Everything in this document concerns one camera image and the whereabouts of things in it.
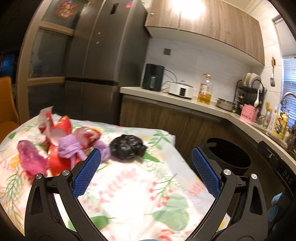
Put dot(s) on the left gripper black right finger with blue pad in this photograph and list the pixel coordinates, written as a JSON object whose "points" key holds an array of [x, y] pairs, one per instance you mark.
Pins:
{"points": [[239, 210]]}

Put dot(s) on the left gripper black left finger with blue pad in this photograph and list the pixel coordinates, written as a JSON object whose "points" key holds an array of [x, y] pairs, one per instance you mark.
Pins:
{"points": [[43, 220]]}

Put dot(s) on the purple glove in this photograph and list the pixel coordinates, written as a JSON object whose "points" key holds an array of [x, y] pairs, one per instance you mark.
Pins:
{"points": [[72, 148]]}

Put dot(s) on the black trash bin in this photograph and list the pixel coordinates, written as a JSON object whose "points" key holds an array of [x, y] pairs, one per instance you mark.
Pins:
{"points": [[227, 155]]}

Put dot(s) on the wooden lower kitchen cabinets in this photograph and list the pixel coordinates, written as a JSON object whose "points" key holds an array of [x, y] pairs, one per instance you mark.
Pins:
{"points": [[193, 128]]}

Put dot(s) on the red round tin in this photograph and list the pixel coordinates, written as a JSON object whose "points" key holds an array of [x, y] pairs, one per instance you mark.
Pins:
{"points": [[58, 164]]}

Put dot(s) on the magenta crumpled plastic bag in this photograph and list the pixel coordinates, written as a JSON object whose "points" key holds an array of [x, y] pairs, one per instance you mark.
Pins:
{"points": [[30, 159]]}

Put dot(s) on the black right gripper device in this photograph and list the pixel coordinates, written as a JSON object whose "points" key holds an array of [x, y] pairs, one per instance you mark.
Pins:
{"points": [[279, 167]]}

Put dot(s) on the pink red crumpled wrapper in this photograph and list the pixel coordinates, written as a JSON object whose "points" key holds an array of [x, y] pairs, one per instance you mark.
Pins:
{"points": [[86, 136]]}

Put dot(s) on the red white snack wrapper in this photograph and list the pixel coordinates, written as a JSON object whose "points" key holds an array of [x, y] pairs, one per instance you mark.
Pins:
{"points": [[45, 121]]}

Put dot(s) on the yellow detergent bottle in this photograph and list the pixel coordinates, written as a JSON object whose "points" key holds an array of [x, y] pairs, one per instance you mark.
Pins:
{"points": [[280, 125]]}

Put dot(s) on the white dish soap bottle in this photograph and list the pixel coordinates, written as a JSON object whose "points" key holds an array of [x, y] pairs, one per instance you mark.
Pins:
{"points": [[272, 121]]}

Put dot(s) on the orange chair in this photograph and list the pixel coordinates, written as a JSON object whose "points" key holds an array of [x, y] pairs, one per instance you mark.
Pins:
{"points": [[9, 118]]}

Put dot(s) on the pink utensil holder box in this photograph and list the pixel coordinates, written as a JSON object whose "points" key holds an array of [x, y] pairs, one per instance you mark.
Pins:
{"points": [[248, 114]]}

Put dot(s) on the black crumpled plastic bag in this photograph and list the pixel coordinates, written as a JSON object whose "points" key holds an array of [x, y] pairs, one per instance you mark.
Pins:
{"points": [[127, 147]]}

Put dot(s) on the white ladle spoon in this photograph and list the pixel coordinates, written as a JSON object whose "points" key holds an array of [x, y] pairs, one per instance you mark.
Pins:
{"points": [[256, 102]]}

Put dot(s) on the stainless steel bowl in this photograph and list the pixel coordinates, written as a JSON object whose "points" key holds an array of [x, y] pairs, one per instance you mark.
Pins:
{"points": [[225, 105]]}

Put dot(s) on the black dish rack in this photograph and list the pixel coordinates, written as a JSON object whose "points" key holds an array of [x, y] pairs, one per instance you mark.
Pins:
{"points": [[247, 91]]}

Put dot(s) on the chrome sink faucet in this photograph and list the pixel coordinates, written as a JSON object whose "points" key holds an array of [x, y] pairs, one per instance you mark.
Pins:
{"points": [[287, 105]]}

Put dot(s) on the cooking oil bottle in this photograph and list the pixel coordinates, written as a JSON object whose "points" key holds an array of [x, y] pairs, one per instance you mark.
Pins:
{"points": [[205, 89]]}

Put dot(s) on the hanging metal spatula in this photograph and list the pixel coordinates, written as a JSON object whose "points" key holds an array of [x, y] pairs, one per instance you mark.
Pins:
{"points": [[273, 64]]}

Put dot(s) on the white slow cooker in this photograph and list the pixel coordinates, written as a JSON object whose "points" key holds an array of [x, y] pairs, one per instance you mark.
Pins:
{"points": [[181, 89]]}

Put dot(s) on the window blinds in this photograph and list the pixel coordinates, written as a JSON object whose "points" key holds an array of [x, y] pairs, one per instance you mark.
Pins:
{"points": [[289, 76]]}

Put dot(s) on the black air fryer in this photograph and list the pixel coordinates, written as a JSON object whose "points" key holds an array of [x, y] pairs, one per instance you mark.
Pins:
{"points": [[153, 77]]}

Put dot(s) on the dark grey refrigerator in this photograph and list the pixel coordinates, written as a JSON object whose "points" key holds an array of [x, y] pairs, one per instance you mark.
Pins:
{"points": [[107, 53]]}

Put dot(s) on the round red door decoration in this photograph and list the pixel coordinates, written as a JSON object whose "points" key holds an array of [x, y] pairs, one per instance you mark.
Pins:
{"points": [[66, 9]]}

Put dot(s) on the wall power socket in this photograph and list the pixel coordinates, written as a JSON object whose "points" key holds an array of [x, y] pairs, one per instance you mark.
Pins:
{"points": [[167, 51]]}

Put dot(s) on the wooden upper wall cabinet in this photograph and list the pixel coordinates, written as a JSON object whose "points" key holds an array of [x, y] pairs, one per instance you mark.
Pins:
{"points": [[216, 25]]}

